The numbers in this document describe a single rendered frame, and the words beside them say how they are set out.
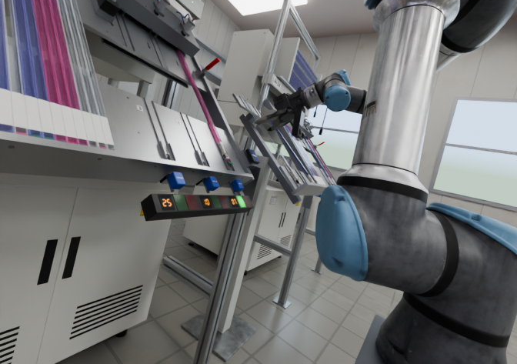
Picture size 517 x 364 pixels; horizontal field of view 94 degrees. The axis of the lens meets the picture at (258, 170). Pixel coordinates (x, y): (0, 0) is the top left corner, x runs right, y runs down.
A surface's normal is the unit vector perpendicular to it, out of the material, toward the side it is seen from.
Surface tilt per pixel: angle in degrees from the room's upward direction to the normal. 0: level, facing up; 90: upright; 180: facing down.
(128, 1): 135
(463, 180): 90
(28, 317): 90
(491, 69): 90
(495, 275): 88
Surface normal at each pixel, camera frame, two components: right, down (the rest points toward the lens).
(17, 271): 0.83, 0.23
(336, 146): -0.56, -0.12
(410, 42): -0.34, -0.20
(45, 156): 0.41, 0.84
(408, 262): -0.04, 0.14
